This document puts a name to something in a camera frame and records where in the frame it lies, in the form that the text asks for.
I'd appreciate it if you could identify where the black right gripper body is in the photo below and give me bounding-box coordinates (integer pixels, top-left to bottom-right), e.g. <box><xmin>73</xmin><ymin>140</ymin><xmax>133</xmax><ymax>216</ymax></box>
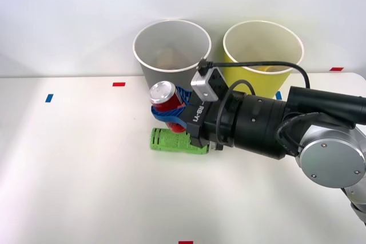
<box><xmin>182</xmin><ymin>91</ymin><xmax>227</xmax><ymax>149</ymax></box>

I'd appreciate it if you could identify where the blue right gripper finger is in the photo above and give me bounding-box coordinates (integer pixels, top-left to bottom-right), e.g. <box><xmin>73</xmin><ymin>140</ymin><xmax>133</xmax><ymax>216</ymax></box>
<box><xmin>174</xmin><ymin>85</ymin><xmax>192</xmax><ymax>106</ymax></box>
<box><xmin>150</xmin><ymin>105</ymin><xmax>188</xmax><ymax>130</ymax></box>

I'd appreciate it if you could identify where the red drink can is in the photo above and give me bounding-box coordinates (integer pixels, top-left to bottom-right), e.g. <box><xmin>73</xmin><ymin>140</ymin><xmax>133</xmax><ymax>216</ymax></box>
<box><xmin>149</xmin><ymin>81</ymin><xmax>187</xmax><ymax>134</ymax></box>

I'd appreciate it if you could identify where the grey plastic waste bin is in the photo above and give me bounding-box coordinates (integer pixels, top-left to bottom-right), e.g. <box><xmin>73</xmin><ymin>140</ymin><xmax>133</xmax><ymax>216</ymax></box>
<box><xmin>132</xmin><ymin>19</ymin><xmax>212</xmax><ymax>108</ymax></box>

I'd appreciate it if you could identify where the green label plastic bottle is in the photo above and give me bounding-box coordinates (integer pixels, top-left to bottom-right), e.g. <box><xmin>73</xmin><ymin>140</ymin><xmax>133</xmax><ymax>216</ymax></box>
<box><xmin>149</xmin><ymin>127</ymin><xmax>224</xmax><ymax>156</ymax></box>

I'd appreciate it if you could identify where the yellow-green plastic waste bin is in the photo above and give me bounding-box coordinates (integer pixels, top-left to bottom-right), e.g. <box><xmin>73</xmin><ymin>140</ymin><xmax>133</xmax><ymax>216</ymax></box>
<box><xmin>222</xmin><ymin>20</ymin><xmax>304</xmax><ymax>99</ymax></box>

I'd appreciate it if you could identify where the pale grey wrist camera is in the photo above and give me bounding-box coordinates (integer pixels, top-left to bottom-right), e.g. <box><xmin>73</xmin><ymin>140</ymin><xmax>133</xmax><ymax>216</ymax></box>
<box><xmin>190</xmin><ymin>66</ymin><xmax>230</xmax><ymax>103</ymax></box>

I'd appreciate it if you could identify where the black camera cable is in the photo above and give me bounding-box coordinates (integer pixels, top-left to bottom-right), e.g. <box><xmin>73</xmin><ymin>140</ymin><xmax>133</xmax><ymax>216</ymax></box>
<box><xmin>197</xmin><ymin>58</ymin><xmax>311</xmax><ymax>145</ymax></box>

